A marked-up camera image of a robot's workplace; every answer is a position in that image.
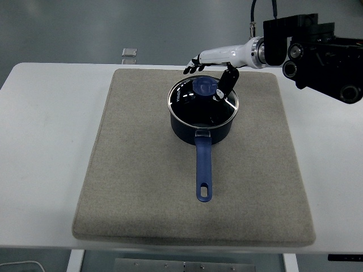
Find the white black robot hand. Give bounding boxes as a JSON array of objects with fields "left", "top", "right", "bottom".
[{"left": 183, "top": 36, "right": 260, "bottom": 102}]

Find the glass pot lid blue knob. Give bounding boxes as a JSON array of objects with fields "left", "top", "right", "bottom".
[{"left": 166, "top": 75, "right": 239, "bottom": 129}]

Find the beige fabric mat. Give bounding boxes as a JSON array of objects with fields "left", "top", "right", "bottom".
[{"left": 71, "top": 68, "right": 316, "bottom": 247}]

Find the grey metal plate with screws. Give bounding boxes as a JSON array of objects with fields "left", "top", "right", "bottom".
[{"left": 114, "top": 258, "right": 256, "bottom": 272}]

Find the white table leg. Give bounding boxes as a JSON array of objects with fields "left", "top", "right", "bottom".
[
  {"left": 65, "top": 249, "right": 86, "bottom": 272},
  {"left": 282, "top": 253, "right": 299, "bottom": 272}
]

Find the black table control panel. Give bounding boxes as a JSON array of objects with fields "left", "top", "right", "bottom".
[{"left": 327, "top": 254, "right": 363, "bottom": 262}]

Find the dark pot with blue handle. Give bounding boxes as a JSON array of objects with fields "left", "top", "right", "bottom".
[{"left": 169, "top": 109, "right": 235, "bottom": 203}]

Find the white cable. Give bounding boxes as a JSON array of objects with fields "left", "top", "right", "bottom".
[{"left": 0, "top": 260, "right": 45, "bottom": 272}]

